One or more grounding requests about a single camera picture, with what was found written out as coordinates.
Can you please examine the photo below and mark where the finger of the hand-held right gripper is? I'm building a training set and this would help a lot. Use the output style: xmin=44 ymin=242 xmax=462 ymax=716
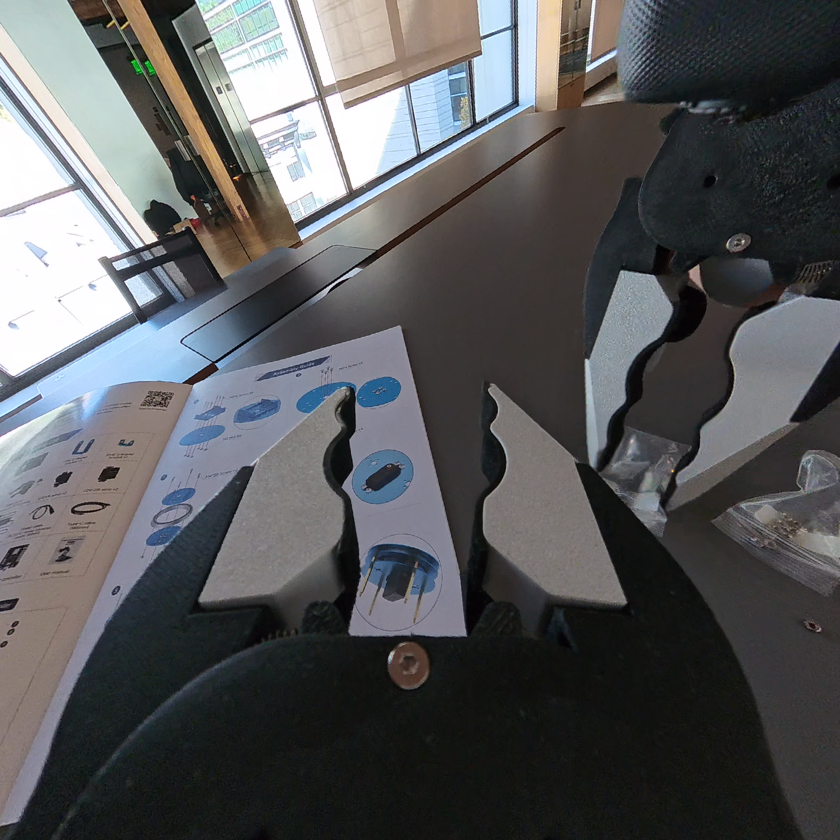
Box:
xmin=584 ymin=268 xmax=708 ymax=472
xmin=661 ymin=295 xmax=840 ymax=511

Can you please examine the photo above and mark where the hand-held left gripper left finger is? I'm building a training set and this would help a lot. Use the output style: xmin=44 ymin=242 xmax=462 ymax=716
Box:
xmin=198 ymin=386 xmax=358 ymax=634

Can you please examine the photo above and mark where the beige roller blind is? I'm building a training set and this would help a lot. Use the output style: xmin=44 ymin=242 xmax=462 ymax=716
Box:
xmin=314 ymin=0 xmax=483 ymax=109

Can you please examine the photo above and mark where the dark wooden chair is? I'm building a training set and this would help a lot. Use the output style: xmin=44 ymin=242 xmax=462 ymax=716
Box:
xmin=98 ymin=226 xmax=227 ymax=326

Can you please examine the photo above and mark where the large window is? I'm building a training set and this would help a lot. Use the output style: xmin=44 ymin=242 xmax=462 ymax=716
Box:
xmin=197 ymin=0 xmax=521 ymax=227
xmin=0 ymin=59 xmax=168 ymax=388

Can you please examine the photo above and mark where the black backpack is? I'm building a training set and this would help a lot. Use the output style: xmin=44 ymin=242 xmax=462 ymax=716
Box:
xmin=143 ymin=199 xmax=183 ymax=236

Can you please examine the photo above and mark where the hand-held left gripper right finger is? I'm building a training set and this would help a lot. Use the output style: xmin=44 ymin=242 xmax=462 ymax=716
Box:
xmin=467 ymin=382 xmax=627 ymax=637

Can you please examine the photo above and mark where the small clear plastic zip bag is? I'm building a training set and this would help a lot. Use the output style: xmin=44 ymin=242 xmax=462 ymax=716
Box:
xmin=600 ymin=425 xmax=691 ymax=539

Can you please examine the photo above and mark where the desk cable cover flap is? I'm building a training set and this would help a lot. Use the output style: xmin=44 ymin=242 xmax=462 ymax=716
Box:
xmin=180 ymin=245 xmax=376 ymax=365

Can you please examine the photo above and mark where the clear plastic bag with parts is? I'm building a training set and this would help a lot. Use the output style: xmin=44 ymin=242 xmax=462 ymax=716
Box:
xmin=712 ymin=449 xmax=840 ymax=598

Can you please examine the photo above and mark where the assembly guide booklet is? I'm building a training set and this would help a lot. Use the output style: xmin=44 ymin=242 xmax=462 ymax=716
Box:
xmin=0 ymin=326 xmax=468 ymax=808

